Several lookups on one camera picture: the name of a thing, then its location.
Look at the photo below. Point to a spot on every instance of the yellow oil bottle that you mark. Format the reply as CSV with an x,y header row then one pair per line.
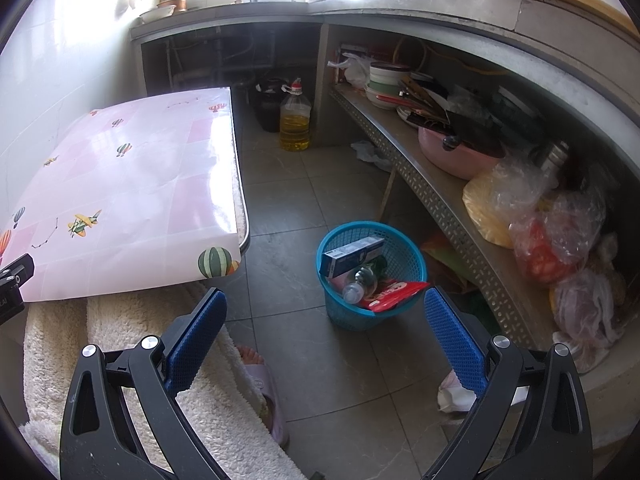
x,y
295,120

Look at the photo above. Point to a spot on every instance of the dark jug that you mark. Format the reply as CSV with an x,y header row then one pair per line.
x,y
270,105

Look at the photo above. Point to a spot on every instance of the stack of bowls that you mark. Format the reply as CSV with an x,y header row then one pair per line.
x,y
387,85

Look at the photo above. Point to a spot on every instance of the yellow plastic bag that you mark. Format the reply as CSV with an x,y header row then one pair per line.
x,y
482,210

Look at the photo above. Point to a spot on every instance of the copper basin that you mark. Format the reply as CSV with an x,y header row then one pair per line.
x,y
174,4

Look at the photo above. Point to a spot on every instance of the pink pan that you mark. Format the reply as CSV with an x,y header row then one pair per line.
x,y
450,157

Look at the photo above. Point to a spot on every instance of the person's foot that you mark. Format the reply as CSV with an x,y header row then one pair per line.
x,y
250,355

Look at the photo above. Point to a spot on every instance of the red snack bag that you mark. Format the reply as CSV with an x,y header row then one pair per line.
x,y
390,294

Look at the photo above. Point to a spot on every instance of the steel jar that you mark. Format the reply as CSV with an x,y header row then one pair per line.
x,y
555,157

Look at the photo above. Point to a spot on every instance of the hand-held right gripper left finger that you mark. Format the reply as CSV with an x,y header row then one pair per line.
x,y
195,340

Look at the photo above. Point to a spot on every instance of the blue cardboard box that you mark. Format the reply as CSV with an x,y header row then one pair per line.
x,y
350,255

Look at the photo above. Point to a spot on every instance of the clear bag with red contents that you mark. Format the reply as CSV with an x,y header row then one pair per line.
x,y
545,250

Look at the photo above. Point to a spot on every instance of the grey concrete counter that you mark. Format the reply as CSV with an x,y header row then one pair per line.
x,y
450,10

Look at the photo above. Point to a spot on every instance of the white basin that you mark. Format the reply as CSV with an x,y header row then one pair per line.
x,y
157,14

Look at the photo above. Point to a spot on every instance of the pink balloon print tablecloth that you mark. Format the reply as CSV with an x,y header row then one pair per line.
x,y
125,185

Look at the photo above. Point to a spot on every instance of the clear plastic bottle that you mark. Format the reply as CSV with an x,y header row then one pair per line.
x,y
360,282

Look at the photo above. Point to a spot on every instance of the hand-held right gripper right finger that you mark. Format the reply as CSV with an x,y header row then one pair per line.
x,y
455,345

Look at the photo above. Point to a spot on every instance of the blue plastic mesh basket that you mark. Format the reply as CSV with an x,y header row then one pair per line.
x,y
400,250

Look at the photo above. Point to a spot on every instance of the pink slipper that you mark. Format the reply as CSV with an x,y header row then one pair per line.
x,y
272,400

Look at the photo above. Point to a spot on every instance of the perforated metal shelf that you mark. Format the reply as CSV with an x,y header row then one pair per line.
x,y
450,205

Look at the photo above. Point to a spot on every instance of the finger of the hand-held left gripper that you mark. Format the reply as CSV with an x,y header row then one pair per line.
x,y
17,270

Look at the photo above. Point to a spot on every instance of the clear bag with pale contents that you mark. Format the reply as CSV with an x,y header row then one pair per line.
x,y
585,310

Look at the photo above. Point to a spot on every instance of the white plastic bag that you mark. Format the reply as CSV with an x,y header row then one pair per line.
x,y
352,70

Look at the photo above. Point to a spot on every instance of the crumpled white tissue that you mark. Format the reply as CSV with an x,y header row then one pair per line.
x,y
455,395

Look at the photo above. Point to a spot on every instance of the cream fluffy blanket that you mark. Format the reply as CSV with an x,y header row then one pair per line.
x,y
225,410

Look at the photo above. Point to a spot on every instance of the white floor rag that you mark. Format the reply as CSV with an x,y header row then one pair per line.
x,y
370,152

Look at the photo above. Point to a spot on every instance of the red green foil bag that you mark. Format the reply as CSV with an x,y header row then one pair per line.
x,y
450,260

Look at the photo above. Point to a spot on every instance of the black frying pan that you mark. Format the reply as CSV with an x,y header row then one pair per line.
x,y
480,130

